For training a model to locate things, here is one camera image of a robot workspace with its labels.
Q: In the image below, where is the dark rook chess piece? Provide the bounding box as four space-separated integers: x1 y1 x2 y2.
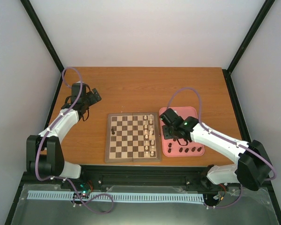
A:
168 143 172 153

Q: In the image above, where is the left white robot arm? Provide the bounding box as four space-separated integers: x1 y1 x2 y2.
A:
26 82 102 189

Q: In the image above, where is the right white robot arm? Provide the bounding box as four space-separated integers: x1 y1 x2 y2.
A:
160 108 273 191

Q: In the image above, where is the wooden chess board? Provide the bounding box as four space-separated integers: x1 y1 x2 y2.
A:
105 112 161 163

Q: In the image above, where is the pink plastic tray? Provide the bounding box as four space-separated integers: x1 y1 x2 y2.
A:
159 106 205 157

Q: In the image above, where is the black aluminium frame rail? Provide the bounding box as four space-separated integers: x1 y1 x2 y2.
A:
21 165 271 188

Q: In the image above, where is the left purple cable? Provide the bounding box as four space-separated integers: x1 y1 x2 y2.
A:
34 67 115 214

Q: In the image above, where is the light blue cable duct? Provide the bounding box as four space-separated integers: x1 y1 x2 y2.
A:
27 190 204 204

